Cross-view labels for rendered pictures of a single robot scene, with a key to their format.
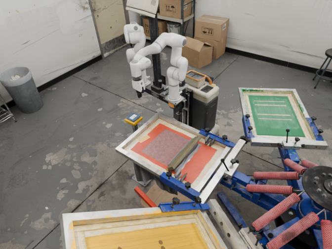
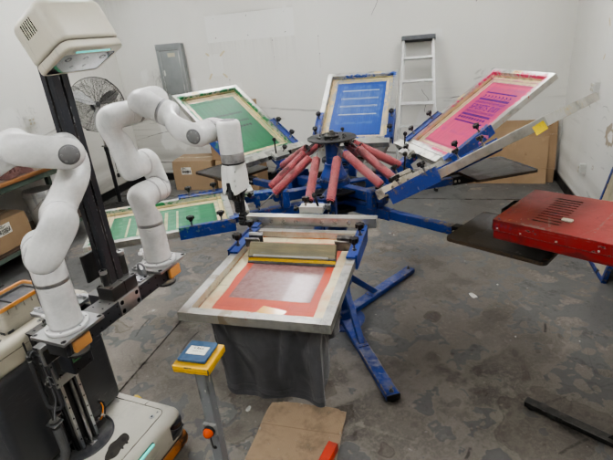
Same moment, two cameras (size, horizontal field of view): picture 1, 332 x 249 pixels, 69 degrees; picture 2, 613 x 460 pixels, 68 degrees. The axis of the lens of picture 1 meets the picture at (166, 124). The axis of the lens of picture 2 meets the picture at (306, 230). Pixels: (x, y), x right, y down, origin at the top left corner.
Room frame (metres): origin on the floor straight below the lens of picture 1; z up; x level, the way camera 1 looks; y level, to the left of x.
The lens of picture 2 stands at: (1.91, 1.62, 1.90)
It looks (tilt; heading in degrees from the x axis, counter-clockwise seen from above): 23 degrees down; 248
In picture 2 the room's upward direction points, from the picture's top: 5 degrees counter-clockwise
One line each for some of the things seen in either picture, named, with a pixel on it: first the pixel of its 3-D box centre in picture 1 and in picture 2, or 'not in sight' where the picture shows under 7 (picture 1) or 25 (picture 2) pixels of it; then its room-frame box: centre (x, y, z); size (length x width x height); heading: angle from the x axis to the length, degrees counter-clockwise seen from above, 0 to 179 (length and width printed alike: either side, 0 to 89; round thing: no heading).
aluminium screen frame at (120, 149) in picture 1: (173, 148); (284, 269); (1.36, -0.05, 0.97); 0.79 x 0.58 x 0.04; 51
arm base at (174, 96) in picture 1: (175, 90); (151, 242); (1.86, -0.10, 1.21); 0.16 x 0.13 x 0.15; 135
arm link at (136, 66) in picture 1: (140, 66); (221, 135); (1.59, 0.16, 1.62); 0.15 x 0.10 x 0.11; 135
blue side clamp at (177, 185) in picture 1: (178, 185); (357, 246); (1.00, -0.06, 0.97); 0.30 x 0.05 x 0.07; 51
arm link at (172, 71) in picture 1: (174, 76); (147, 203); (1.84, -0.10, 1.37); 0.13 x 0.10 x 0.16; 45
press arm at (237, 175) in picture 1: (237, 177); not in sight; (1.01, -0.49, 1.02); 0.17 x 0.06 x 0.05; 51
